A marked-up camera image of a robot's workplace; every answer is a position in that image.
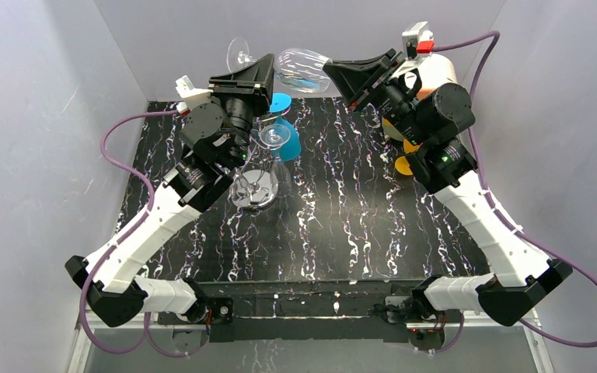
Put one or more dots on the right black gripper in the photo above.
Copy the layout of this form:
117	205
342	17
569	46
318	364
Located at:
377	78

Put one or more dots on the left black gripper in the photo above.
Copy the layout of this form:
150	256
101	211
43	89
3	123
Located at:
239	88

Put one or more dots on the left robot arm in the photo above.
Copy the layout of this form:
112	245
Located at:
217	124

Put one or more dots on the blue plastic wine glass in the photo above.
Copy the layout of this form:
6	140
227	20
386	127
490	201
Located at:
279	106

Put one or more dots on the aluminium rail frame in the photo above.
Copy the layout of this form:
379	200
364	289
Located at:
279	309

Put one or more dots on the clear wine glass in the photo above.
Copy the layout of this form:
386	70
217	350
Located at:
295	68
243	188

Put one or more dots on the orange plastic goblet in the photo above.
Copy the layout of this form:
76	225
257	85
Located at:
401	164

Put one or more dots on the white orange cylindrical appliance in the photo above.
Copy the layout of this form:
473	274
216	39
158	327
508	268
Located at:
434	71

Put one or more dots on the clear wine glass front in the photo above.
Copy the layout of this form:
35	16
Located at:
243	188

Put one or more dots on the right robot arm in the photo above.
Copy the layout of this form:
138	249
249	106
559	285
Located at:
520	275

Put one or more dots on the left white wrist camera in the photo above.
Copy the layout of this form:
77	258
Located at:
190	96

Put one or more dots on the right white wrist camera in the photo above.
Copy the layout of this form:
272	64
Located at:
418	42

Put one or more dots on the chrome wine glass rack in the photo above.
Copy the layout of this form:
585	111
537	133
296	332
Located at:
265	195

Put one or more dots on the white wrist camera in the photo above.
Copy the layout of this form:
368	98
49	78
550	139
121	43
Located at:
190	96
418	42

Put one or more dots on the clear champagne flute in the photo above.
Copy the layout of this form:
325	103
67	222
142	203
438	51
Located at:
273	137

